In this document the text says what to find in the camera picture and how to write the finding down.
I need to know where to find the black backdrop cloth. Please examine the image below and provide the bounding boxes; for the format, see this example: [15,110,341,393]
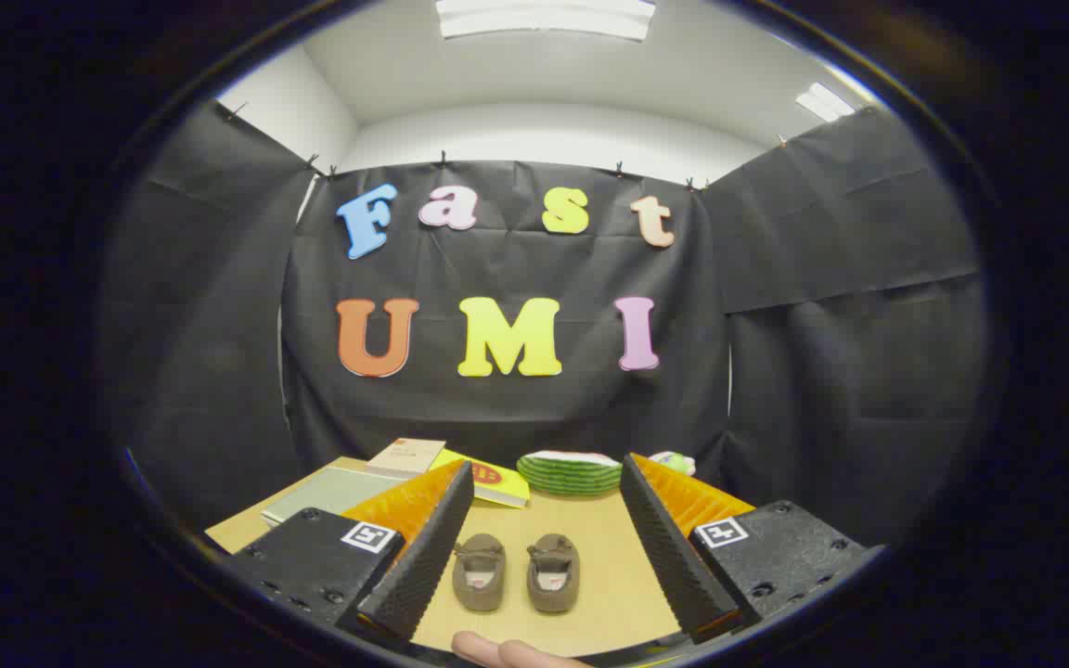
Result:
[98,97,990,548]

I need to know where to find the beige cover book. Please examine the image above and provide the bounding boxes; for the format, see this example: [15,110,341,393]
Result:
[367,438,447,481]

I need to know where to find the grey fabric storage box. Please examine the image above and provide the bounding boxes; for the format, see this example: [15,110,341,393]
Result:
[261,466,406,528]

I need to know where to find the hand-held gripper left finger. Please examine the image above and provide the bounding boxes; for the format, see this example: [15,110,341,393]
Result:
[219,459,476,643]

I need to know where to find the small ceiling light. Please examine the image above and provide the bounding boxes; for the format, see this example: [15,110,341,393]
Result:
[794,82,856,123]

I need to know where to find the long ceiling light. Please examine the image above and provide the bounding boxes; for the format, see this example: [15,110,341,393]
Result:
[435,0,657,42]

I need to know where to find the watermelon slice plush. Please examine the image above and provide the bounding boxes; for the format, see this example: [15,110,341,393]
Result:
[516,451,624,496]

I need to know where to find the yellow book with red circle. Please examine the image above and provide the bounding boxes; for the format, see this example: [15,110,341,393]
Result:
[428,449,532,509]

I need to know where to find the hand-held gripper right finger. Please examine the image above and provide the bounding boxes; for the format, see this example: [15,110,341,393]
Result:
[620,453,888,646]

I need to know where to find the brown fuzzy shoe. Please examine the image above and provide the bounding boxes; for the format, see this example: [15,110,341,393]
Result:
[452,533,508,612]
[526,533,581,614]

